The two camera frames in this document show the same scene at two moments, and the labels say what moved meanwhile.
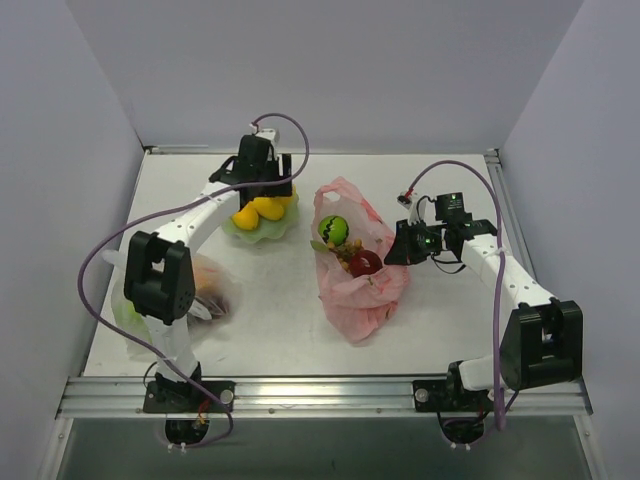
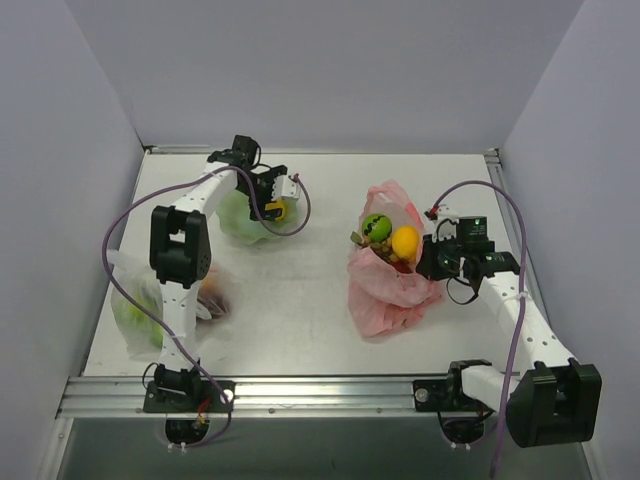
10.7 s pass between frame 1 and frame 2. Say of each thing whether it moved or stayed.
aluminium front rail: stayed
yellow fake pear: moved
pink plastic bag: moved
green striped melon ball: moved
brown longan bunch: moved
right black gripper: moved
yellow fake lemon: stayed
